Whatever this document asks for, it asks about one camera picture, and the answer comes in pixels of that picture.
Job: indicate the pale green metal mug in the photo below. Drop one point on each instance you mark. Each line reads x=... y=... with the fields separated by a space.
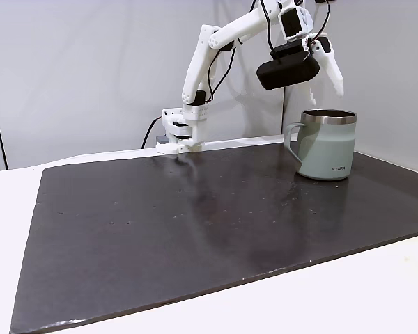
x=327 y=149

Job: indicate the dark grey table mat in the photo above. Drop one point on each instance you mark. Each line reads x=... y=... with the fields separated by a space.
x=160 y=226

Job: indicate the black oval camera box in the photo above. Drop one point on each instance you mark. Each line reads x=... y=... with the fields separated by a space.
x=285 y=73

